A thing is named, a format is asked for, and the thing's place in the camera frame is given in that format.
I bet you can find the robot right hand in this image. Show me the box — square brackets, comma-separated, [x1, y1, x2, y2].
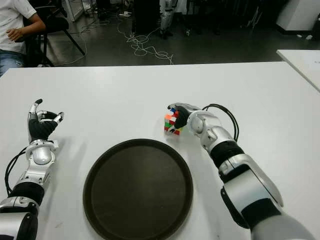
[166, 102, 202, 133]

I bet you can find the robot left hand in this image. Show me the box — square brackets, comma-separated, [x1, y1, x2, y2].
[26, 98, 65, 145]

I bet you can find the multicolour Rubik's cube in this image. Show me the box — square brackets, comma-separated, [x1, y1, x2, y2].
[163, 107, 183, 136]

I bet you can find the dark brown round plate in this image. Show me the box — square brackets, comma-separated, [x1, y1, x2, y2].
[82, 138, 195, 240]

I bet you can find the black cabinet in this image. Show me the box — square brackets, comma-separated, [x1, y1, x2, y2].
[131, 0, 162, 36]

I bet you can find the black chair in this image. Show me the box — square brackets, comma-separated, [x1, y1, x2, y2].
[23, 0, 86, 68]

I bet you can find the seated person white shirt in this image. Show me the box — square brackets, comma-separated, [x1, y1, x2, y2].
[0, 0, 47, 76]

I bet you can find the folded metal stand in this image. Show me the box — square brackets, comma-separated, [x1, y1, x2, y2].
[246, 4, 263, 30]

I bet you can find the white panel board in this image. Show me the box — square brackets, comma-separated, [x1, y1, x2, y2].
[63, 0, 85, 22]

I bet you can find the white side table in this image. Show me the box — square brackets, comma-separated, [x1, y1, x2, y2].
[276, 49, 320, 92]

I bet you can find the white cabinet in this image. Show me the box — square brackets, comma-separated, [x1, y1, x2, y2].
[276, 0, 320, 35]

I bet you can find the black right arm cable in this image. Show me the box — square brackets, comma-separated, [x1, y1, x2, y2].
[202, 103, 240, 143]

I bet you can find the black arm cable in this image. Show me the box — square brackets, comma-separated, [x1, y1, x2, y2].
[202, 103, 240, 143]
[4, 147, 28, 197]

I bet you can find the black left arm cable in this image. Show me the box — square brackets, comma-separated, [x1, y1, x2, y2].
[4, 147, 28, 197]

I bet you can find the tangled white floor cable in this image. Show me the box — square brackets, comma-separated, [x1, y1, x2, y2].
[117, 17, 175, 65]

